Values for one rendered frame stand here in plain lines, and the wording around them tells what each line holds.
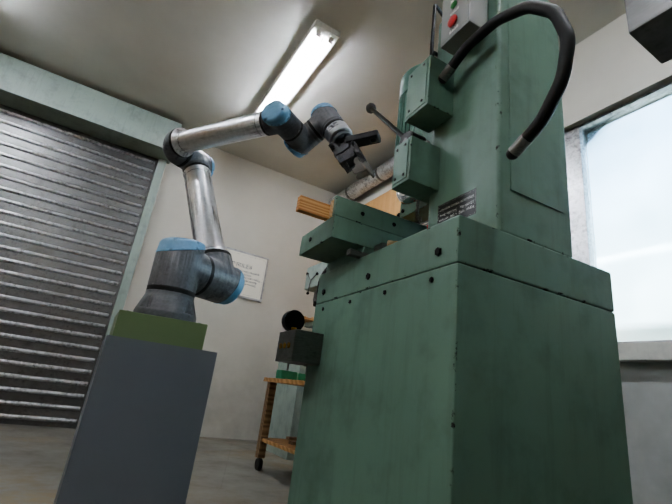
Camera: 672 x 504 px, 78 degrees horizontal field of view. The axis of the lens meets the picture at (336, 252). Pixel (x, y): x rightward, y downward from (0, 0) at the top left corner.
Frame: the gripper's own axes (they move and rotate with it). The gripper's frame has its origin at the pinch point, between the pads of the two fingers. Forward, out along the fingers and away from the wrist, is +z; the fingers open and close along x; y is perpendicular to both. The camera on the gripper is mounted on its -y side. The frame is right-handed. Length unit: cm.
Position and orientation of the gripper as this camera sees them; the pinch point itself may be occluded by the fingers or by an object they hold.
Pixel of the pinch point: (373, 173)
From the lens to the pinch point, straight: 138.8
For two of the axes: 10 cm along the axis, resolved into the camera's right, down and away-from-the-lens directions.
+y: -8.2, 5.6, 1.4
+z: 4.3, 7.5, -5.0
